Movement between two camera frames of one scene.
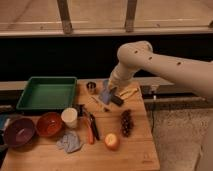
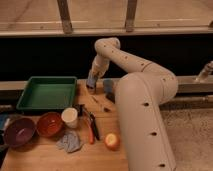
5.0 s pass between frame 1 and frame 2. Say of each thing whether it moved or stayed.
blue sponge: moved
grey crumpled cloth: stayed
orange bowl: stayed
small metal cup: stayed
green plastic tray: stayed
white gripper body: moved
